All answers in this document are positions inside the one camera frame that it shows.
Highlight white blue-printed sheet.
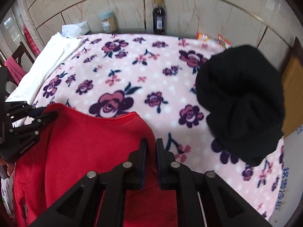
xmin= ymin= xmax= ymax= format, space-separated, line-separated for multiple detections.
xmin=270 ymin=124 xmax=303 ymax=220

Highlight red sweater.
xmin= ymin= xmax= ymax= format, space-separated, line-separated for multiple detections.
xmin=13 ymin=103 xmax=181 ymax=227

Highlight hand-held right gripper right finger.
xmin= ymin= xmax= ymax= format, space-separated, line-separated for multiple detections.
xmin=156 ymin=138 xmax=273 ymax=227

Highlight jar with blue lid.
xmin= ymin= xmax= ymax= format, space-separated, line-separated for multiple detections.
xmin=99 ymin=11 xmax=117 ymax=33

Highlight white garment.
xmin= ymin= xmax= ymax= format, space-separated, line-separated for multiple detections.
xmin=5 ymin=32 xmax=83 ymax=128

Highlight pink floral blanket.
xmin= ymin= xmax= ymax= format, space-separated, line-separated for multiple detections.
xmin=1 ymin=33 xmax=292 ymax=227

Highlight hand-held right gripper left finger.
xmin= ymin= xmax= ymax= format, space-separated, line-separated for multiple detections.
xmin=28 ymin=138 xmax=148 ymax=227

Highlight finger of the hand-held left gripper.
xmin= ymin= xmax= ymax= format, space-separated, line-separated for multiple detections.
xmin=4 ymin=101 xmax=48 ymax=121
xmin=0 ymin=111 xmax=59 ymax=162

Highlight dark sauce bottle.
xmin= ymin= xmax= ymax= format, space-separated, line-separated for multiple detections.
xmin=152 ymin=0 xmax=166 ymax=35

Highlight tissue box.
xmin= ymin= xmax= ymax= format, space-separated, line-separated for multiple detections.
xmin=62 ymin=21 xmax=90 ymax=38

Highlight wooden chair with tan cushion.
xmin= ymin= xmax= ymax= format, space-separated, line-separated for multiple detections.
xmin=280 ymin=36 xmax=303 ymax=138

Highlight red hanging cloth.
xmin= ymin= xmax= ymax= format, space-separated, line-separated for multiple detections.
xmin=23 ymin=26 xmax=41 ymax=55

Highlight dark wooden chair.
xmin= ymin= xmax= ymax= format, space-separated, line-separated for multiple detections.
xmin=0 ymin=41 xmax=35 ymax=86

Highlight black garment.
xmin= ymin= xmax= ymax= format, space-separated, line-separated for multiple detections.
xmin=195 ymin=44 xmax=286 ymax=167

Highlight pink cloth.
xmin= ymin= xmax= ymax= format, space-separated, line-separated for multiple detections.
xmin=4 ymin=57 xmax=27 ymax=86

